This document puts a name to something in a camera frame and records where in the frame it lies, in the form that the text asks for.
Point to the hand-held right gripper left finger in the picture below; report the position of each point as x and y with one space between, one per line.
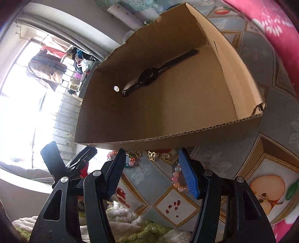
114 174

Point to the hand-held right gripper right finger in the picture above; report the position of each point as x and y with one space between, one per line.
189 176

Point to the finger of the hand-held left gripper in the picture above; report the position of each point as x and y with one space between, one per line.
53 158
81 156

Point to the silver rectangular charm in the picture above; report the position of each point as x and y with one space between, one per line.
165 156

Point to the dark butterfly hair clip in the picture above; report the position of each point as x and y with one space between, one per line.
152 155

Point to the brown cardboard box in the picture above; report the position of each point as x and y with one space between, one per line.
163 112

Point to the metal balcony railing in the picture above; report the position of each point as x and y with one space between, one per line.
66 121

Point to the pile of clothes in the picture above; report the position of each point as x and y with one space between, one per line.
81 63

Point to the hanging clothes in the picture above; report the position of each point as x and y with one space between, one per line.
46 65

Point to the black wrist watch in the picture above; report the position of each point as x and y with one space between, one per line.
148 74

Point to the pale pink rolled mat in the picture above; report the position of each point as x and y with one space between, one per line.
123 15

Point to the pink floral blanket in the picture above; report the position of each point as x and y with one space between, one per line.
268 21

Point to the teal floral wall cloth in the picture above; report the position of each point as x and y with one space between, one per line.
116 2

